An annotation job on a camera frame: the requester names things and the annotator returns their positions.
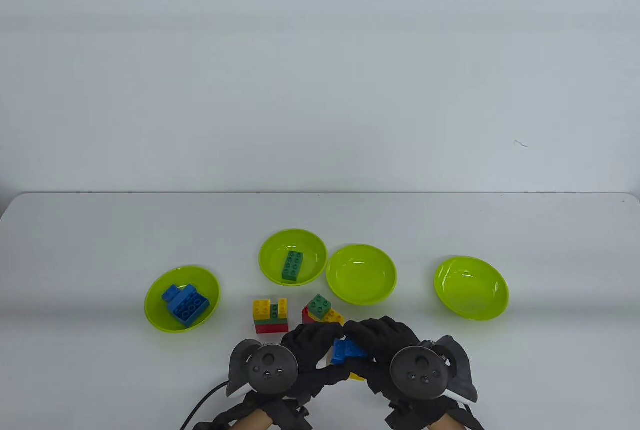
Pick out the black cable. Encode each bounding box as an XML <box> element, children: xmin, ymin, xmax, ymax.
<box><xmin>180</xmin><ymin>381</ymin><xmax>231</xmax><ymax>430</ymax></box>

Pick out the person's right hand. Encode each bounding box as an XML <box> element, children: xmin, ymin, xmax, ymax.
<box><xmin>342</xmin><ymin>316</ymin><xmax>453</xmax><ymax>428</ymax></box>

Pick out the long green toy brick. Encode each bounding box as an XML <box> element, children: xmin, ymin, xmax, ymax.
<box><xmin>281</xmin><ymin>250</ymin><xmax>304</xmax><ymax>282</ymax></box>
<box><xmin>254</xmin><ymin>303</ymin><xmax>289</xmax><ymax>326</ymax></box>

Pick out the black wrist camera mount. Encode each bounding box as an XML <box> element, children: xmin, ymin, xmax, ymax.
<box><xmin>272</xmin><ymin>398</ymin><xmax>313</xmax><ymax>430</ymax></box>

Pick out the person's left hand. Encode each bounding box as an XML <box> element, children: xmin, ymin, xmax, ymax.
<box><xmin>280</xmin><ymin>321</ymin><xmax>352</xmax><ymax>406</ymax></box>

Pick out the long blue toy brick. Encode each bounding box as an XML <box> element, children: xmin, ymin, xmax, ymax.
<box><xmin>167</xmin><ymin>284</ymin><xmax>211</xmax><ymax>328</ymax></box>
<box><xmin>331</xmin><ymin>345</ymin><xmax>358</xmax><ymax>366</ymax></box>

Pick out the lime green plastic bowl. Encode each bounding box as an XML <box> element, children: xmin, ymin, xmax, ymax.
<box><xmin>144</xmin><ymin>264</ymin><xmax>221</xmax><ymax>334</ymax></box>
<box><xmin>326</xmin><ymin>244</ymin><xmax>398</xmax><ymax>306</ymax></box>
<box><xmin>433</xmin><ymin>256</ymin><xmax>510</xmax><ymax>321</ymax></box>
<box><xmin>259</xmin><ymin>228</ymin><xmax>329</xmax><ymax>286</ymax></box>

